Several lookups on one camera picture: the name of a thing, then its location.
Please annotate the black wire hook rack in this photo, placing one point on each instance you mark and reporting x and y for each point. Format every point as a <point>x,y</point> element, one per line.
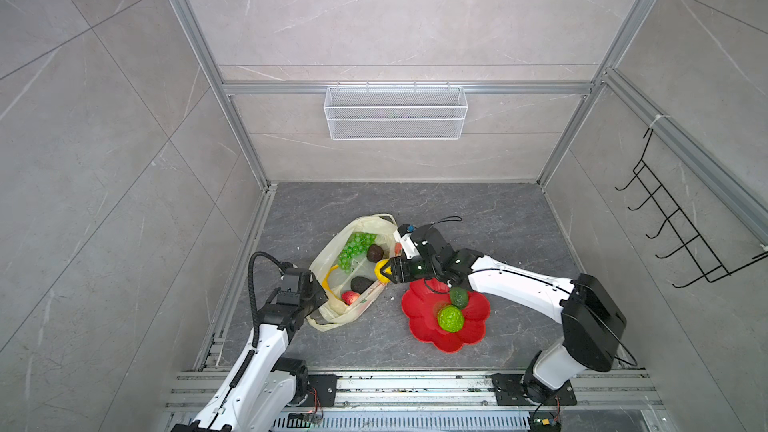
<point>686,236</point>

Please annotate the white wire mesh basket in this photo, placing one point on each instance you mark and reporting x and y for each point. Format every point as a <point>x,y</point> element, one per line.
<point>405,112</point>

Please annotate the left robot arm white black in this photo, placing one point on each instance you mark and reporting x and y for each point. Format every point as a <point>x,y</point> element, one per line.
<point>262,381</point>

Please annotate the light green bumpy fake fruit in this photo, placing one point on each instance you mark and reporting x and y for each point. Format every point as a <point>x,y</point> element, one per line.
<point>450,319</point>

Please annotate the yellow fake banana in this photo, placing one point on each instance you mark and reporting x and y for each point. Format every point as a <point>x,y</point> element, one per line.
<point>333,282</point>

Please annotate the green fake grape bunch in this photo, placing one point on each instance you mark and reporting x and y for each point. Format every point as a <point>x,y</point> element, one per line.
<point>355,250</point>

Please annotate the round dark brown fake fruit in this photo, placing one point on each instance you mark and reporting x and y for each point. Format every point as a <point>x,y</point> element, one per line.
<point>375,253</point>

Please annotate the yellow fake lemon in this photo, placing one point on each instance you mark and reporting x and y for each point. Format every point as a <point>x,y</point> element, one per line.
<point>378,270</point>

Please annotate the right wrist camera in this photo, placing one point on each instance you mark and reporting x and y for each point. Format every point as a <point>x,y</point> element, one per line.
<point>405,244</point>

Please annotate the dark green fake avocado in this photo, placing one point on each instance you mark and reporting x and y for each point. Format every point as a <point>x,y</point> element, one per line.
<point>459,297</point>

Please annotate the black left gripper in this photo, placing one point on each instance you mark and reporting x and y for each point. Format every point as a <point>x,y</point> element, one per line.
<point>320,296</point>

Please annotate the red yellow fake apple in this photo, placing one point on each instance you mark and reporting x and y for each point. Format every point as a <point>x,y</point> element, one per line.
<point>350,297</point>

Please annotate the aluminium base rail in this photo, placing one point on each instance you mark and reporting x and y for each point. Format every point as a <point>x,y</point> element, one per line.
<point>621,400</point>

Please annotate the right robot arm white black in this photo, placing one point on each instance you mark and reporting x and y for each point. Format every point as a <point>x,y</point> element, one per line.
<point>592,322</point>

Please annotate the red flower-shaped plate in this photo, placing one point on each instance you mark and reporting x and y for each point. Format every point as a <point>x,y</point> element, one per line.
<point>424,299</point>

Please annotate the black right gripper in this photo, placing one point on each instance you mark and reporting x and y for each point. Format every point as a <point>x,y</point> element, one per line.
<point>399,267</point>

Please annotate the cream plastic bag orange prints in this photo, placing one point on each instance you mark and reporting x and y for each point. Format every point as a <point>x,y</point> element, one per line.
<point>334,313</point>

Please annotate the white zip tie upper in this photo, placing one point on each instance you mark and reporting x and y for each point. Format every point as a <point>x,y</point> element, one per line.
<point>656,119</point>

